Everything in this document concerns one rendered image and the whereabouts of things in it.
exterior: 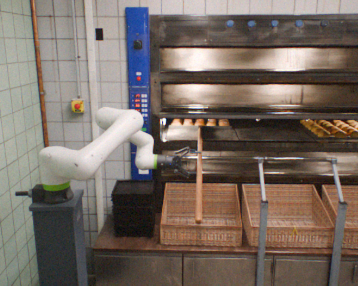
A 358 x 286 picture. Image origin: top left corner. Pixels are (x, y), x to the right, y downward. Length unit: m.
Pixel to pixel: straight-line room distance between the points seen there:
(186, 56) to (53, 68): 0.98
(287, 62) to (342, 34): 0.42
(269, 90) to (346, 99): 0.56
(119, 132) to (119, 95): 1.06
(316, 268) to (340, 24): 1.68
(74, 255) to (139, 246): 0.83
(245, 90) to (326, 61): 0.60
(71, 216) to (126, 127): 0.50
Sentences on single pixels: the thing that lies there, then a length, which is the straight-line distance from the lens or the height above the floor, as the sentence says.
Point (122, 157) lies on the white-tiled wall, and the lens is 3.00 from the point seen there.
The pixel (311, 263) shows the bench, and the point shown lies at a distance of 2.79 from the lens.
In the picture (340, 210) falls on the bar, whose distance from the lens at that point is 2.60.
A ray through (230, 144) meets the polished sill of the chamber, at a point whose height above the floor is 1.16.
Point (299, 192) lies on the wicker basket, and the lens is 3.10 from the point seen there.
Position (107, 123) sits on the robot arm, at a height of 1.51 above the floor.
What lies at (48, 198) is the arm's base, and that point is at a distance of 1.86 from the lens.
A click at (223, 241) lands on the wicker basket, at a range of 2.66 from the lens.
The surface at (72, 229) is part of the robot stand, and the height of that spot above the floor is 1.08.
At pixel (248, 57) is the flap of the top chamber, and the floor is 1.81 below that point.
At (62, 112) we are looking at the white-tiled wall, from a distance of 3.03.
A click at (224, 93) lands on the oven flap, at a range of 2.85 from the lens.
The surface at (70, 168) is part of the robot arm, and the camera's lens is 1.70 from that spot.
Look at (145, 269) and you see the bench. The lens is 2.74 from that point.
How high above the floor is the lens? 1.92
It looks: 15 degrees down
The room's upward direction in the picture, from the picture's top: straight up
